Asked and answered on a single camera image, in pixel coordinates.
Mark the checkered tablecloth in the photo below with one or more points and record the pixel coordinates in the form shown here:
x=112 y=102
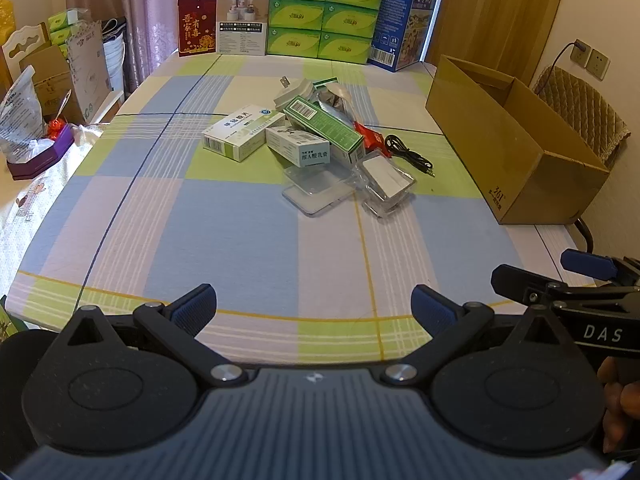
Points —
x=150 y=214

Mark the green oral spray box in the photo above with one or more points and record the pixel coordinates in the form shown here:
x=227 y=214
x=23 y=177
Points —
x=346 y=144

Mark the brown cardboard carton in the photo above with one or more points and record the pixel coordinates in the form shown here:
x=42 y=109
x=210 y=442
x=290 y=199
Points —
x=52 y=81

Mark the clear plastic case with card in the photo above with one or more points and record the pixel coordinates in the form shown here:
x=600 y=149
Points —
x=382 y=186

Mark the red gift envelope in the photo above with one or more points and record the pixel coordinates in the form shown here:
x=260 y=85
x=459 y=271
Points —
x=196 y=26

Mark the right hand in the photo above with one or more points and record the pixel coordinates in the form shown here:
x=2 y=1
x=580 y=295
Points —
x=621 y=404

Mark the brown cardboard box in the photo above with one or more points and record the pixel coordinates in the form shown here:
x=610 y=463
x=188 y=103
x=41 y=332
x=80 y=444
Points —
x=529 y=164

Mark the wall power socket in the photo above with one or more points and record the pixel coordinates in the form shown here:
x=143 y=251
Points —
x=580 y=53

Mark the white plastic bag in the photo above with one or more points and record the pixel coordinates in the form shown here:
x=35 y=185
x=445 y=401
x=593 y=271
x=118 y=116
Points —
x=22 y=128

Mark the silver green tea bag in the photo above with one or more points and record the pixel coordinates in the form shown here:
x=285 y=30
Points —
x=334 y=99

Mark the white product box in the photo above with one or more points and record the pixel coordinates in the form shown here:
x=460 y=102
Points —
x=241 y=27

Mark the white green medicine box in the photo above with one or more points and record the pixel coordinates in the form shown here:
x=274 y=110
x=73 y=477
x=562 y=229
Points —
x=239 y=134

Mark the white paper shopping bag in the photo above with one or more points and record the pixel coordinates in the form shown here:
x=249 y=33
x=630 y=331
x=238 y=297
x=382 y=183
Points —
x=85 y=54

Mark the yellow plastic bag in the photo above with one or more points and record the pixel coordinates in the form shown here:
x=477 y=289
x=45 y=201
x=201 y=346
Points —
x=7 y=21

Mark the blue milk carton box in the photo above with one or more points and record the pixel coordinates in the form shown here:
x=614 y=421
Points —
x=400 y=33

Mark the white ointment box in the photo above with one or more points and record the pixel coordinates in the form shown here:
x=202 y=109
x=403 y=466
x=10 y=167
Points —
x=300 y=148

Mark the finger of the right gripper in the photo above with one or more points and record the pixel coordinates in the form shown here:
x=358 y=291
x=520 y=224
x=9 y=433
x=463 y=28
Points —
x=530 y=288
x=618 y=271

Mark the brown curtain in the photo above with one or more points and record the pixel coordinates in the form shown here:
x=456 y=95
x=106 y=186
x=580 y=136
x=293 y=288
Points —
x=505 y=35

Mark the white power adapter plug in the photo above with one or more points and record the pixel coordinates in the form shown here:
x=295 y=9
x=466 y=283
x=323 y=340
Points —
x=290 y=88

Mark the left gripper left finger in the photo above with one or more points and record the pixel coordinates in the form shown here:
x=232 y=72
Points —
x=174 y=327

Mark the green tissue pack stack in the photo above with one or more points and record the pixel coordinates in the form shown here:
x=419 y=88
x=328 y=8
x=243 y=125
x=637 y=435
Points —
x=332 y=30

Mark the red snack packet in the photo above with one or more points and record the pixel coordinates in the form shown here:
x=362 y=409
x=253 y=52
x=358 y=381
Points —
x=372 y=140

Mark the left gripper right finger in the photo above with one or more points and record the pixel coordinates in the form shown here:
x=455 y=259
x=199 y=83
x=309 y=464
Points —
x=451 y=326

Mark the purple gift box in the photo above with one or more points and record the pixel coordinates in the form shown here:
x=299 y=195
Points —
x=45 y=159

